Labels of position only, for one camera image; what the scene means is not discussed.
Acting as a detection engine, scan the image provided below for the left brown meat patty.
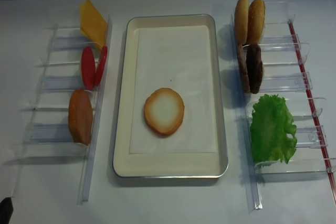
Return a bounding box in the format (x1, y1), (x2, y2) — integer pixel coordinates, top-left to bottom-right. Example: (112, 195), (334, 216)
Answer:
(236, 44), (250, 93)

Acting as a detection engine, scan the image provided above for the green lettuce leaf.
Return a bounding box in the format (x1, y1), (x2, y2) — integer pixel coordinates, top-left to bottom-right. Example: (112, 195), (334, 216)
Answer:
(250, 94), (297, 164)

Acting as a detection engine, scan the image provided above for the toasted bottom bun slice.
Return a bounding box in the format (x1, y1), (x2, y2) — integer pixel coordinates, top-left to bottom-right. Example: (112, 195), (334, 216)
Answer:
(143, 88), (185, 136)

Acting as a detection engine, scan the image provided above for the clear acrylic right rack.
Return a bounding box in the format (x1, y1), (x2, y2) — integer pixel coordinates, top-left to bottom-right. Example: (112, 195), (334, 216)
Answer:
(230, 2), (335, 210)

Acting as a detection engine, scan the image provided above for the white paper liner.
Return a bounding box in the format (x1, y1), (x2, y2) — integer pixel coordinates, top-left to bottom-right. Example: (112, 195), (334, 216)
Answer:
(130, 26), (216, 154)

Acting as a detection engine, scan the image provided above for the black object at corner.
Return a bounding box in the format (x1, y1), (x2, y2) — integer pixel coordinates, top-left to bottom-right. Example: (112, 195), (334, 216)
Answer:
(0, 197), (14, 224)

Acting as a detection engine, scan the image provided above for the left red tomato slice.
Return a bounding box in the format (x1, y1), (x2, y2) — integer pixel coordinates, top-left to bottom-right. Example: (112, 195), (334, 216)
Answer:
(80, 46), (96, 90)

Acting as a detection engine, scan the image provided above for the tan bun slice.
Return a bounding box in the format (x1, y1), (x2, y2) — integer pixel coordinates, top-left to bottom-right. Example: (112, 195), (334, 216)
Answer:
(234, 0), (249, 45)
(246, 0), (265, 44)

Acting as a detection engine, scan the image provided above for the right red tomato slice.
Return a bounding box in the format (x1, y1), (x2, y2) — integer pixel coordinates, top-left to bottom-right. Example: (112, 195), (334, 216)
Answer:
(95, 46), (108, 87)

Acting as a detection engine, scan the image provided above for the yellow cheese slice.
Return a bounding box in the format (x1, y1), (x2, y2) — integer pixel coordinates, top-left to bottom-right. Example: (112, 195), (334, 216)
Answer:
(80, 0), (108, 51)

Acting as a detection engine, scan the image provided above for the left tan bun slice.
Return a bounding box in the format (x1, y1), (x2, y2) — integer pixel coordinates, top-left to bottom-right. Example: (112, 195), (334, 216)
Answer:
(234, 0), (249, 45)

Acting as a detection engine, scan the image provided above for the right tan bun slice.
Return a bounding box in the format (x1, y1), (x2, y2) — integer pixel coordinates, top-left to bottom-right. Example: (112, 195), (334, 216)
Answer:
(246, 0), (265, 44)

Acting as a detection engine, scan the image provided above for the right dark meat patty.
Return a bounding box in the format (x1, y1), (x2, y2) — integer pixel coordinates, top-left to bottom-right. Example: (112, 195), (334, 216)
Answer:
(246, 43), (263, 94)

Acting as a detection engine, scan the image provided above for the white metal tray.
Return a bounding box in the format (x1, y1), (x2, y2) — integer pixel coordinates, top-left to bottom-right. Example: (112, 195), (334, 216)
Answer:
(113, 14), (228, 178)

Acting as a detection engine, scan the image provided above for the clear acrylic left rack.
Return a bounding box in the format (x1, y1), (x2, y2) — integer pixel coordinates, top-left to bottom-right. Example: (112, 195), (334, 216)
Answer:
(10, 21), (112, 204)

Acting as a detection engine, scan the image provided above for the clear acrylic rack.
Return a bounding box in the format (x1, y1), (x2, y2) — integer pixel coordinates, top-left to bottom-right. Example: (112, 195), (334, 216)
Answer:
(10, 21), (112, 204)
(230, 2), (335, 210)

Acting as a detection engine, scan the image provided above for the red tomato slice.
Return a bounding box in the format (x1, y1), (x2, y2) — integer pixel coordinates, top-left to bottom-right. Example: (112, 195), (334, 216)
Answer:
(80, 46), (96, 90)
(95, 46), (108, 87)

